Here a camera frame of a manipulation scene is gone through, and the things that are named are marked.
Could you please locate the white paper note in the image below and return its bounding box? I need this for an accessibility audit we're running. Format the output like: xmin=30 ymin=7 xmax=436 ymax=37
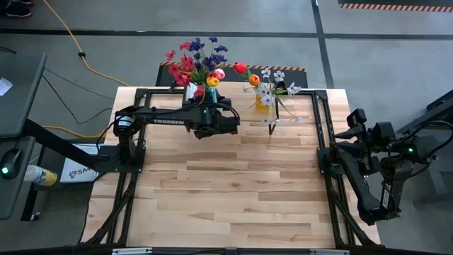
xmin=0 ymin=76 xmax=13 ymax=97

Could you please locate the yellow cord with plug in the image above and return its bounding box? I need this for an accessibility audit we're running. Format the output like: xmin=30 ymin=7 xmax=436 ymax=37
xmin=42 ymin=125 xmax=108 ymax=140

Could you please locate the white artificial flower bunch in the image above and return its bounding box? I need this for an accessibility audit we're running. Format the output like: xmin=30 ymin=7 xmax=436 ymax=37
xmin=241 ymin=67 xmax=305 ymax=128

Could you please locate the wooden shelf with black frame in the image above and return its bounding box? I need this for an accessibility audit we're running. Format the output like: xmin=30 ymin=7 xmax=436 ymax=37
xmin=180 ymin=78 xmax=280 ymax=136

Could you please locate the purple artificial flower bunch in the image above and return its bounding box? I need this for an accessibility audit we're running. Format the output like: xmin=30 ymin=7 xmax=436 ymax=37
xmin=188 ymin=35 xmax=229 ymax=72

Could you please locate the black hazard-striped floor mat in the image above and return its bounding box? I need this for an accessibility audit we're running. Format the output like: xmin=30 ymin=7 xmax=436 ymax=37
xmin=155 ymin=62 xmax=309 ymax=89
xmin=338 ymin=0 xmax=453 ymax=13

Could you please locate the red artificial flower bunch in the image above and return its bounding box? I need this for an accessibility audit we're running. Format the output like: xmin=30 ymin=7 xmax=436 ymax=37
xmin=165 ymin=40 xmax=207 ymax=100

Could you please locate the black computer mouse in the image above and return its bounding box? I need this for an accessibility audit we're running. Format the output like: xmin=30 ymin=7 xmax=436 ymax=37
xmin=0 ymin=148 xmax=23 ymax=180

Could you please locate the white and yellow bottle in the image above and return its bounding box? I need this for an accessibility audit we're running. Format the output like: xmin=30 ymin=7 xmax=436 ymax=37
xmin=23 ymin=164 xmax=58 ymax=188

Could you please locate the white box with logo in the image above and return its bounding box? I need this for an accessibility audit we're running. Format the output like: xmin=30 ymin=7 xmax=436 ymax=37
xmin=59 ymin=143 xmax=103 ymax=184

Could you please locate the silver aluminium bar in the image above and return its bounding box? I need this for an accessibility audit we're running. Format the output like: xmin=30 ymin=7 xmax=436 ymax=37
xmin=310 ymin=249 xmax=350 ymax=255
xmin=112 ymin=247 xmax=153 ymax=255

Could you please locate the grey desk tray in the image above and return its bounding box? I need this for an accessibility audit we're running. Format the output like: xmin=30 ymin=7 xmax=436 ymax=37
xmin=0 ymin=136 xmax=36 ymax=220

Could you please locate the teal glass vase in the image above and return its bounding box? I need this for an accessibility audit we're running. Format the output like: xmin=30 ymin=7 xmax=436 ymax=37
xmin=205 ymin=87 xmax=219 ymax=105

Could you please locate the black metal rig frame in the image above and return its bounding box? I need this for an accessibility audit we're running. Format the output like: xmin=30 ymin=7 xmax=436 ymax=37
xmin=80 ymin=78 xmax=382 ymax=255

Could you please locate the yellow extension cable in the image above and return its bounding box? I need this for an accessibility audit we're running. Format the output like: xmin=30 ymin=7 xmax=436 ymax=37
xmin=42 ymin=0 xmax=130 ymax=88

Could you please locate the black desk support beam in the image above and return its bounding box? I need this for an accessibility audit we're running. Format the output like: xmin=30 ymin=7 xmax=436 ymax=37
xmin=23 ymin=118 xmax=103 ymax=173

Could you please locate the amber glass vase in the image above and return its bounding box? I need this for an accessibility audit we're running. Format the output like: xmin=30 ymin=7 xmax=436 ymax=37
xmin=255 ymin=93 xmax=274 ymax=113

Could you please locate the grey desk top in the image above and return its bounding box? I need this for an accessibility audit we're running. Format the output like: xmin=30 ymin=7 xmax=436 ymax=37
xmin=0 ymin=52 xmax=48 ymax=139

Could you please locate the grey metal stand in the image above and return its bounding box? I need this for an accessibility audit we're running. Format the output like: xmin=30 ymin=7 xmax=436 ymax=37
xmin=398 ymin=90 xmax=453 ymax=208

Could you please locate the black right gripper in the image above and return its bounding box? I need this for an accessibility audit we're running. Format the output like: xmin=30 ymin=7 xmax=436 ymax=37
xmin=332 ymin=121 xmax=397 ymax=159

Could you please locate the orange artificial tulip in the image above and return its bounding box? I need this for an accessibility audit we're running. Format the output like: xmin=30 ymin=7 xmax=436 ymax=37
xmin=248 ymin=74 xmax=262 ymax=96

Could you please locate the red artificial tulip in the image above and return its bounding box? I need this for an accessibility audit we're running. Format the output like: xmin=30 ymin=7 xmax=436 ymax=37
xmin=233 ymin=62 xmax=265 ymax=104

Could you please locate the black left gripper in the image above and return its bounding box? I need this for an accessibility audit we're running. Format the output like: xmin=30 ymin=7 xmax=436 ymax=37
xmin=193 ymin=92 xmax=241 ymax=140

